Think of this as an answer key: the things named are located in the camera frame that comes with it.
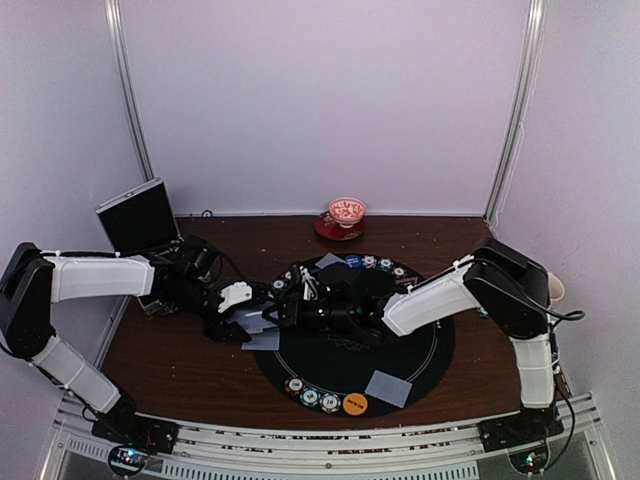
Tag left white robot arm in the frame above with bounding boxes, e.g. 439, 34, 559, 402
1, 237, 259, 444

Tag red black triangle marker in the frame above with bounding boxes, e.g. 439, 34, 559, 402
396, 276, 421, 288

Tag orange big blind button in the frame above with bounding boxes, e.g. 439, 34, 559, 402
342, 393, 368, 416

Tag right aluminium frame post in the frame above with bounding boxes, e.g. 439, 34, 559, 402
483, 0, 548, 229

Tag orange black chips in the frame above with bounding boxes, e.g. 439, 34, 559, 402
284, 377, 305, 396
392, 267, 406, 279

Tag front aluminium rail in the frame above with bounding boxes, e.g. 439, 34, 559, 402
37, 417, 619, 480

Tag green chips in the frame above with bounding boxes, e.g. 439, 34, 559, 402
299, 388, 321, 408
377, 258, 394, 272
272, 279, 286, 290

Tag black round poker mat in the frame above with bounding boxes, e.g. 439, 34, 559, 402
254, 257, 456, 418

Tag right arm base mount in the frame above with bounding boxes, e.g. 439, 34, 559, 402
478, 415, 564, 476

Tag blue small blind button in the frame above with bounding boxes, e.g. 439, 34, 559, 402
345, 255, 363, 268

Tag aluminium poker case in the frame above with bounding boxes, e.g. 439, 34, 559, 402
94, 177, 186, 319

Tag single grey playing card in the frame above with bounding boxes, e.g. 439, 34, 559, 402
316, 253, 346, 269

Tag dark red saucer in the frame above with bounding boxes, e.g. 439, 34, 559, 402
314, 211, 366, 242

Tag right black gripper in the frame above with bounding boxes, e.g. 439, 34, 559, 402
264, 291, 356, 333

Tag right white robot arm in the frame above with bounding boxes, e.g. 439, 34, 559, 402
262, 238, 583, 442

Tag grey playing card deck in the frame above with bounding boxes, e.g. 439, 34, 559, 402
230, 308, 277, 335

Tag red white patterned bowl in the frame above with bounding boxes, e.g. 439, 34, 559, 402
328, 197, 367, 228

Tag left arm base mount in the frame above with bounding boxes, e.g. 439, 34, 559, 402
91, 415, 179, 479

